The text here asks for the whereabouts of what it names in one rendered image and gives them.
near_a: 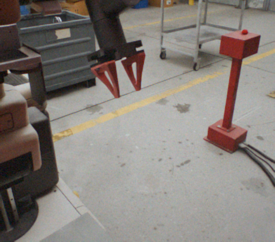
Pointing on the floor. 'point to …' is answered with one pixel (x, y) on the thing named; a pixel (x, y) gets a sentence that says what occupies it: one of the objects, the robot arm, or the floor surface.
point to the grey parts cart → (192, 30)
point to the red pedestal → (226, 134)
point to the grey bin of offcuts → (61, 46)
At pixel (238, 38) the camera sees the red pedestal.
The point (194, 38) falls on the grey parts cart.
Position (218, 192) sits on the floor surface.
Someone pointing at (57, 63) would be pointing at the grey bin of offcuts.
